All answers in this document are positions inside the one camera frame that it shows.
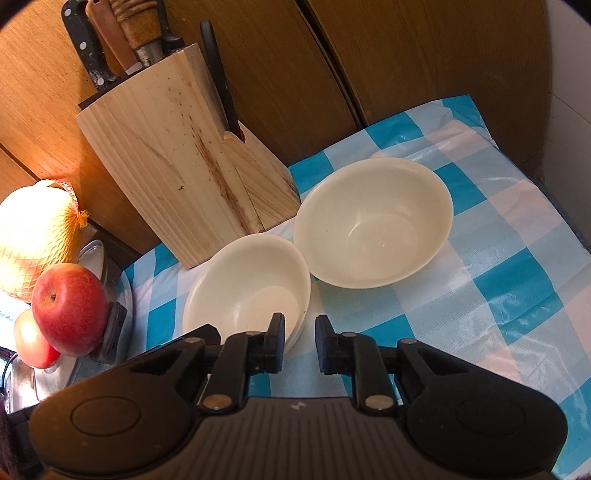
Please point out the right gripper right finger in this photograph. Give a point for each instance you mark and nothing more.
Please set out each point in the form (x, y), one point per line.
(358, 357)

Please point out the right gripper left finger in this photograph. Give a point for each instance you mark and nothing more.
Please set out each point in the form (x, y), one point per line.
(231, 365)

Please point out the cream bowl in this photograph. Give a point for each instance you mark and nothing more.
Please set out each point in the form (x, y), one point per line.
(374, 223)
(248, 281)

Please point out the red apple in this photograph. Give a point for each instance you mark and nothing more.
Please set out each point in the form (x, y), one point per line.
(71, 309)

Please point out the red tomato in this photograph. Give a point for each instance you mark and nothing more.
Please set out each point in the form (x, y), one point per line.
(31, 345)

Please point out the wooden knife block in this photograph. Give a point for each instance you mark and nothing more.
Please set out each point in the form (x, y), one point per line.
(161, 136)

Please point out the steel pot with lid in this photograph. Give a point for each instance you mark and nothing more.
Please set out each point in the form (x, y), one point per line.
(25, 386)

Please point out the yellow netted pomelo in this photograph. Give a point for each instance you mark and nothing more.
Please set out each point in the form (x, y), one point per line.
(41, 226)

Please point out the brown wooden knife handle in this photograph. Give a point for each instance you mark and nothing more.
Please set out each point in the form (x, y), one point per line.
(102, 18)

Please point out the ribbed wooden knife handle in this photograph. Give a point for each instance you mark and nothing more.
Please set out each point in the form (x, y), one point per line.
(145, 26)

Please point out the black riveted knife handle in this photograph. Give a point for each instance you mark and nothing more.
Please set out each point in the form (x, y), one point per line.
(87, 44)

